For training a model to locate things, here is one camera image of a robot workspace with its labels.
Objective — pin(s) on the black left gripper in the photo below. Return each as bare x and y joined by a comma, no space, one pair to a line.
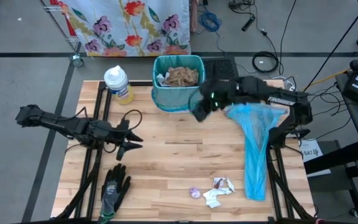
110,135

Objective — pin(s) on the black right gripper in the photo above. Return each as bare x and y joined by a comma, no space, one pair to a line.
219,93

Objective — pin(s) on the brown packing paper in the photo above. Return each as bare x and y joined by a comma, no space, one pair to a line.
182,76

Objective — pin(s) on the light blue trash bag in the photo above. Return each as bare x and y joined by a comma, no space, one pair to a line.
255,140

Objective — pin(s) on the white wrapper with brown mark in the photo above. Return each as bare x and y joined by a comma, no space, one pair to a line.
222,183

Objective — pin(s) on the purple white wrapper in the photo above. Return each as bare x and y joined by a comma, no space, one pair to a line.
194,193

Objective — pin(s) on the white paper sheet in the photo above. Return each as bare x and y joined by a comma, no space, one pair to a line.
214,197

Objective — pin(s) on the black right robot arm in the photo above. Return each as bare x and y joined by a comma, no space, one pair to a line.
287,101

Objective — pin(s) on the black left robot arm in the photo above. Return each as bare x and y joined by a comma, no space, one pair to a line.
57,121

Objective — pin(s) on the black vented panel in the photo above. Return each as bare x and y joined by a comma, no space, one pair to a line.
222,67

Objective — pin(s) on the black grey work glove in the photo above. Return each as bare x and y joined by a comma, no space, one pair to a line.
113,189

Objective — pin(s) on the yellow Lysol wipes canister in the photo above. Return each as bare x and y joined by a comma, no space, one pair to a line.
118,84

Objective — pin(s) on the white power adapter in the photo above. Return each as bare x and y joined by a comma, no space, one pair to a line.
283,83

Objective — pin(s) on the black power strip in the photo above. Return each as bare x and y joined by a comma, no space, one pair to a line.
249,23

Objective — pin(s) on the white floral cloth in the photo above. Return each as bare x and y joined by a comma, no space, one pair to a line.
126,28

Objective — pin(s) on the white printed sheet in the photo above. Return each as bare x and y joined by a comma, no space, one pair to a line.
311,152

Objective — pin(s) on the thin black stand pole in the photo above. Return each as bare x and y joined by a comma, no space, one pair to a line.
337,46

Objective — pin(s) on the black aluminium table frame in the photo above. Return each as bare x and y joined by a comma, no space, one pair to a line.
89,174
278,180

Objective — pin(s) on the tan wooden post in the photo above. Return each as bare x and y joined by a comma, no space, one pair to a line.
194,15

